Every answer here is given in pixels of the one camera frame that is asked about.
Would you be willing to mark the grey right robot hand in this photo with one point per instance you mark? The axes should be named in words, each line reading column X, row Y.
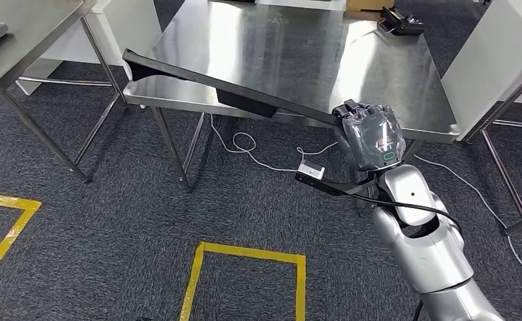
column 371, row 137

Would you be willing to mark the black plastic panel part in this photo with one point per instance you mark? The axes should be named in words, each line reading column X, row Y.
column 243, row 104

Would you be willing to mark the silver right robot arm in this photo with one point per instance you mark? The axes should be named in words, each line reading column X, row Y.
column 424, row 252

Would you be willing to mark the stainless steel workbench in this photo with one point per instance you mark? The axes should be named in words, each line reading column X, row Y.
column 287, row 53

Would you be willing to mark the stainless steel table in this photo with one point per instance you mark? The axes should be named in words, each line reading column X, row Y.
column 508, row 94
column 21, row 48

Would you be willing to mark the yellow floor tape marking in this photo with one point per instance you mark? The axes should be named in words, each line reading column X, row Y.
column 8, row 200
column 252, row 252

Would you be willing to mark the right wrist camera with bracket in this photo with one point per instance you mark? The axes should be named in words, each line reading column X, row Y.
column 311, row 170

